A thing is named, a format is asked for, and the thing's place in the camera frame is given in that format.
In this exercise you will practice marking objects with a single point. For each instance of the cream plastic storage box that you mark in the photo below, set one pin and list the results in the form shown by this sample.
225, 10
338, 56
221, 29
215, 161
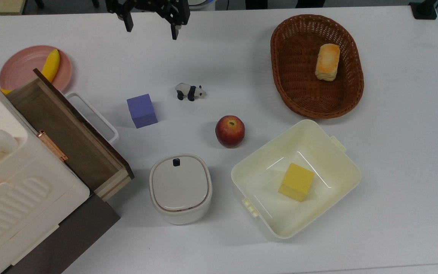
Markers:
13, 182

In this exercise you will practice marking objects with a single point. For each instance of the golden bread piece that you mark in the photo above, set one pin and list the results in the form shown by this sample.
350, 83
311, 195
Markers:
327, 62

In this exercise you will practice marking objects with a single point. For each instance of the dark wooden drawer cabinet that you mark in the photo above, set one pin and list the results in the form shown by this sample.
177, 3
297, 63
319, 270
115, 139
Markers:
74, 236

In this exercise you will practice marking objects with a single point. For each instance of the small cream lidded bin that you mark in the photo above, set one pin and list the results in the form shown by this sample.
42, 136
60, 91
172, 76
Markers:
181, 186

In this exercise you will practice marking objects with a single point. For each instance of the red apple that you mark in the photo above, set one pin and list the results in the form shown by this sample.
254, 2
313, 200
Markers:
229, 131

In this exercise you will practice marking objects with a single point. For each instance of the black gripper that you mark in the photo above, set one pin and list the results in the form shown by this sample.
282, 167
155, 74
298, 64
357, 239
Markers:
148, 3

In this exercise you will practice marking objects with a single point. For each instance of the pink plate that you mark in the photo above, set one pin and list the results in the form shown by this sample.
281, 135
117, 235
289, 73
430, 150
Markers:
25, 68

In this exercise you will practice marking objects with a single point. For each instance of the yellow banana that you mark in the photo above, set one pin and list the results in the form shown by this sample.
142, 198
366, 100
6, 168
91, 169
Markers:
51, 64

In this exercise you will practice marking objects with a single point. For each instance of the black table clamp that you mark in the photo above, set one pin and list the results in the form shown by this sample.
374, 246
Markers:
424, 11

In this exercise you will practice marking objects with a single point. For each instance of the panda toy figure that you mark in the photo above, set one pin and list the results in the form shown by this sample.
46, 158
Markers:
190, 92

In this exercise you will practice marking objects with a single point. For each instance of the yellow cube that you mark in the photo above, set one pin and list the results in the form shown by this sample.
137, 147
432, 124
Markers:
297, 182

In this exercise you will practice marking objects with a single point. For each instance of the brown wicker basket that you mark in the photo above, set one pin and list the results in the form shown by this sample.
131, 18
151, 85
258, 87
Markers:
299, 76

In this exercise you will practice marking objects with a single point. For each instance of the cream plastic open tub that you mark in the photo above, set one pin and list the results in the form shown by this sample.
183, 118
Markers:
318, 152

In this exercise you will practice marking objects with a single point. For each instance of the purple cube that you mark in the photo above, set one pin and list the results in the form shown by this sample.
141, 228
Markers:
142, 111

